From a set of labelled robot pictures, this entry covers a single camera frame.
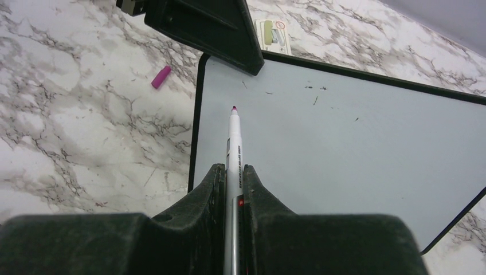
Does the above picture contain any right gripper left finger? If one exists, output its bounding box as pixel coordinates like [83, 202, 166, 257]
[1, 164, 226, 274]

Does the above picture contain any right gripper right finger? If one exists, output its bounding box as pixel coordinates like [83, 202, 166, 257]
[242, 165, 428, 274]

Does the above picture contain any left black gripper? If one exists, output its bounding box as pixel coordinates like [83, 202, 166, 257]
[116, 0, 264, 76]

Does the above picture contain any magenta capped whiteboard marker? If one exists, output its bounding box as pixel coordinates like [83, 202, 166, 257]
[224, 106, 246, 274]

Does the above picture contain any magenta marker cap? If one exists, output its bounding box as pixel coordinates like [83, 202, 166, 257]
[151, 65, 171, 89]

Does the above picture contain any black-framed whiteboard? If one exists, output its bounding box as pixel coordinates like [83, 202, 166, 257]
[188, 52, 485, 253]

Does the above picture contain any small green white box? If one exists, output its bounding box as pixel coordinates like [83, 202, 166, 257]
[254, 19, 292, 56]

